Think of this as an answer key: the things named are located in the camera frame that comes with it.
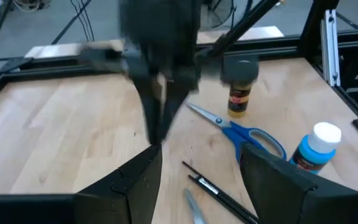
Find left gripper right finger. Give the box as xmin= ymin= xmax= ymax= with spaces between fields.
xmin=240 ymin=143 xmax=318 ymax=224

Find ochre paint bottle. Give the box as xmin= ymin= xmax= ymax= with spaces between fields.
xmin=227 ymin=79 xmax=253 ymax=118

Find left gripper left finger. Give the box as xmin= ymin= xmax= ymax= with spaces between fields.
xmin=73 ymin=144 xmax=163 ymax=224

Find silver aluminium bracket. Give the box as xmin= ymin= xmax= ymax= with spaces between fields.
xmin=320 ymin=9 xmax=341 ymax=87

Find blue paint bottle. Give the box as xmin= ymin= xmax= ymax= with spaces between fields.
xmin=288 ymin=121 xmax=342 ymax=175

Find blue-handled scissors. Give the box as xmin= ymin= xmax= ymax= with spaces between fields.
xmin=185 ymin=102 xmax=288 ymax=164

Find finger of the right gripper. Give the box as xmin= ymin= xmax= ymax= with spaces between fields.
xmin=137 ymin=74 xmax=164 ymax=146
xmin=160 ymin=80 xmax=195 ymax=142

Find yellow-handled scissors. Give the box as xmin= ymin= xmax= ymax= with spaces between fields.
xmin=183 ymin=188 xmax=209 ymax=224

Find round black wire grille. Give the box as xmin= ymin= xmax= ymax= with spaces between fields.
xmin=202 ymin=0 xmax=235 ymax=30

